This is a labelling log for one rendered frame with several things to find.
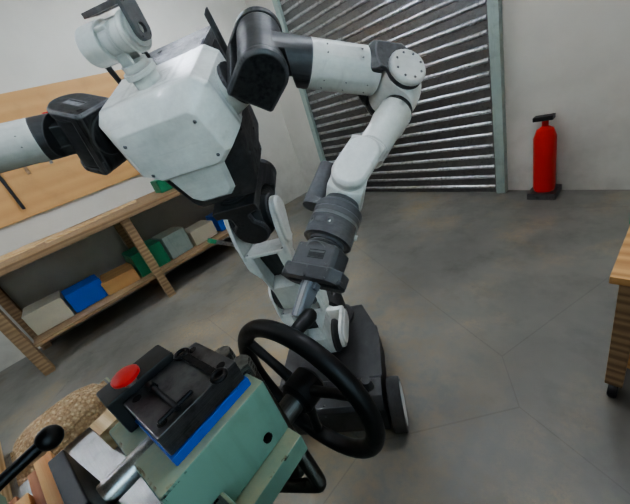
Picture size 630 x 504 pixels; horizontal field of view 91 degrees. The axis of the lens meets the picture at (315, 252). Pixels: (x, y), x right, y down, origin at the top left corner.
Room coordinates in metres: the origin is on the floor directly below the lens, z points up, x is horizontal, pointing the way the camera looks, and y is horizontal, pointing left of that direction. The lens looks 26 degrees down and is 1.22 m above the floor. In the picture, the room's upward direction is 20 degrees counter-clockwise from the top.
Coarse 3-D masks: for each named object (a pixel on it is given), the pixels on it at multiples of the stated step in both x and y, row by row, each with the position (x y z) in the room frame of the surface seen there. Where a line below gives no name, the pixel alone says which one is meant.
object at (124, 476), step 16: (144, 448) 0.23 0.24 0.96; (48, 464) 0.22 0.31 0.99; (64, 464) 0.22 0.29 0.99; (80, 464) 0.24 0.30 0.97; (128, 464) 0.22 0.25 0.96; (64, 480) 0.20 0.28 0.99; (80, 480) 0.20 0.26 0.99; (96, 480) 0.23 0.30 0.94; (112, 480) 0.21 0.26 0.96; (128, 480) 0.21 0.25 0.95; (64, 496) 0.18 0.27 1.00; (80, 496) 0.18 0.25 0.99; (96, 496) 0.19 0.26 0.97; (112, 496) 0.20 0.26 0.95
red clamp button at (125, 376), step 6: (126, 366) 0.29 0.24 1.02; (132, 366) 0.29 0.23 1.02; (138, 366) 0.29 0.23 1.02; (120, 372) 0.29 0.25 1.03; (126, 372) 0.28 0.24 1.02; (132, 372) 0.28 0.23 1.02; (138, 372) 0.28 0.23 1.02; (114, 378) 0.28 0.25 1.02; (120, 378) 0.28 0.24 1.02; (126, 378) 0.27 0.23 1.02; (132, 378) 0.27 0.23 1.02; (114, 384) 0.27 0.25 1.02; (120, 384) 0.27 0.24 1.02; (126, 384) 0.27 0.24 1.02
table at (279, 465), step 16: (288, 432) 0.26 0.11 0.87; (64, 448) 0.34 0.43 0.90; (80, 448) 0.33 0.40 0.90; (96, 448) 0.32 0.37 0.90; (288, 448) 0.24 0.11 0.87; (304, 448) 0.25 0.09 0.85; (96, 464) 0.29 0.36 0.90; (112, 464) 0.28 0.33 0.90; (272, 464) 0.23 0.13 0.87; (288, 464) 0.23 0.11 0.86; (16, 480) 0.31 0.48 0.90; (256, 480) 0.22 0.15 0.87; (272, 480) 0.22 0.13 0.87; (128, 496) 0.23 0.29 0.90; (144, 496) 0.23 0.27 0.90; (224, 496) 0.20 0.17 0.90; (240, 496) 0.21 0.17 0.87; (256, 496) 0.20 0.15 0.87; (272, 496) 0.21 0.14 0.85
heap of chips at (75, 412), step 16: (96, 384) 0.43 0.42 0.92; (64, 400) 0.39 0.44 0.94; (80, 400) 0.39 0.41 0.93; (96, 400) 0.39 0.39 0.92; (48, 416) 0.37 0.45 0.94; (64, 416) 0.37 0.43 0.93; (80, 416) 0.37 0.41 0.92; (96, 416) 0.37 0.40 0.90; (32, 432) 0.35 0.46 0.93; (64, 432) 0.35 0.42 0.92; (80, 432) 0.35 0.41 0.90; (16, 448) 0.34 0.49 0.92; (32, 464) 0.32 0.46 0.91
